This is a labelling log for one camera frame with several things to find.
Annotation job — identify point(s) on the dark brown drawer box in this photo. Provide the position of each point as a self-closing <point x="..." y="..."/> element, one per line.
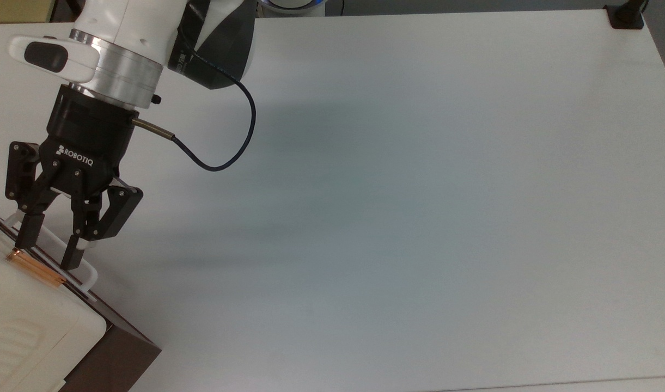
<point x="120" y="354"/>

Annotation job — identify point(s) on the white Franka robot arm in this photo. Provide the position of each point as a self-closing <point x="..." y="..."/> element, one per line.
<point x="120" y="22"/>

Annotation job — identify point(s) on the black stand base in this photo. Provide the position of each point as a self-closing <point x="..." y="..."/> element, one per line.
<point x="626" y="16"/>

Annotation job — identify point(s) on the cream plastic cabinet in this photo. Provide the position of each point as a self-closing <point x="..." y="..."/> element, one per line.
<point x="32" y="337"/>

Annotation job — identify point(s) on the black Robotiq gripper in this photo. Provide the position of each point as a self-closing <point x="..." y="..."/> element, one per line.
<point x="87" y="141"/>

